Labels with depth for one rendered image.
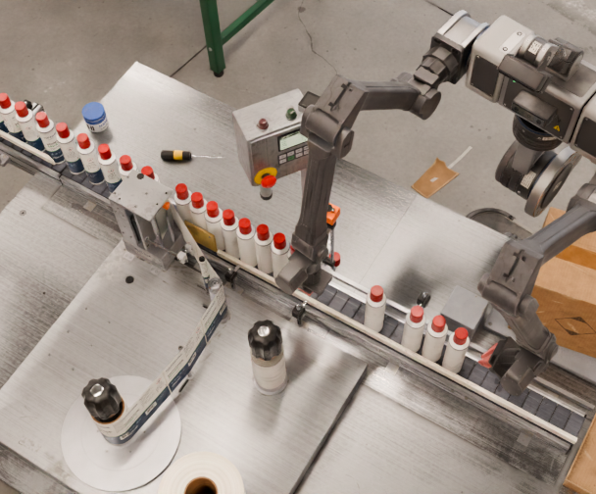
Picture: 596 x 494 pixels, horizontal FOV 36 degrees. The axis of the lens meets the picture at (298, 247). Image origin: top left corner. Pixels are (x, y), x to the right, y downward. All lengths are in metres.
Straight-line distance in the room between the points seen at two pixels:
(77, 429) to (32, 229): 0.68
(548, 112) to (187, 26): 2.53
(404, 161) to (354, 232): 1.21
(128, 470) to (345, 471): 0.55
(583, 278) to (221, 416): 0.98
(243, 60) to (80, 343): 2.02
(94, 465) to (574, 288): 1.27
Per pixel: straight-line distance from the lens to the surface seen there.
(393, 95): 2.06
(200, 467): 2.23
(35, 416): 2.52
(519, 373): 2.18
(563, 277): 2.37
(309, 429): 2.39
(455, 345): 2.32
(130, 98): 3.06
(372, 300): 2.34
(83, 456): 2.43
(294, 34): 4.32
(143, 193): 2.44
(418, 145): 3.93
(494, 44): 2.23
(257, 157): 2.14
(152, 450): 2.40
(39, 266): 2.77
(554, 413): 2.48
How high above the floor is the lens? 3.14
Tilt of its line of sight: 60 degrees down
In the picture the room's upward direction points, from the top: 3 degrees counter-clockwise
